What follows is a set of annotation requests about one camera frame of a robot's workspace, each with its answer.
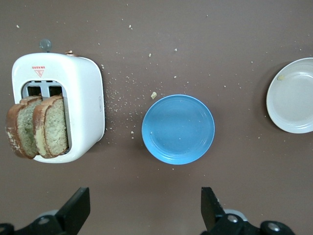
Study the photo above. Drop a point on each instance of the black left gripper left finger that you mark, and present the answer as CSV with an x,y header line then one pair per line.
x,y
49,226

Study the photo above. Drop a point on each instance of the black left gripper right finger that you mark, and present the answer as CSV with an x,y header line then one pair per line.
x,y
227,227

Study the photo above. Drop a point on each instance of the brown toast bread slice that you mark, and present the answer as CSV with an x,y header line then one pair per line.
x,y
22,127
53,127

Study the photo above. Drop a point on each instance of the blue plate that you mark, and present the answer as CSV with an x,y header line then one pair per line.
x,y
178,129

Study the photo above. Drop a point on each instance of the beige plate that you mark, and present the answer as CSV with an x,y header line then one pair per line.
x,y
293,98

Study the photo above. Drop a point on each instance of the white toaster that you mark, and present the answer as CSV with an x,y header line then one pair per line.
x,y
83,98

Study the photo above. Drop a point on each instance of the brown table cover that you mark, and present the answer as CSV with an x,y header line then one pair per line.
x,y
156,36

